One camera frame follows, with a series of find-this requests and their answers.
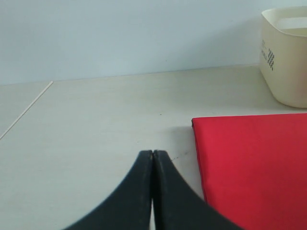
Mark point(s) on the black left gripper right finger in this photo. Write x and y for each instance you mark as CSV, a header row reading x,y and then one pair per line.
x,y
176,205

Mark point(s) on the red tablecloth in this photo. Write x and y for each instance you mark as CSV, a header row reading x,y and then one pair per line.
x,y
254,168

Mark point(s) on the cream plastic bin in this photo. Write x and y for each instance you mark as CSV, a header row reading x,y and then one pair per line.
x,y
283,59

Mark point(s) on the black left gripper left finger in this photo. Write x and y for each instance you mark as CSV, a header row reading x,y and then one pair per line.
x,y
128,207

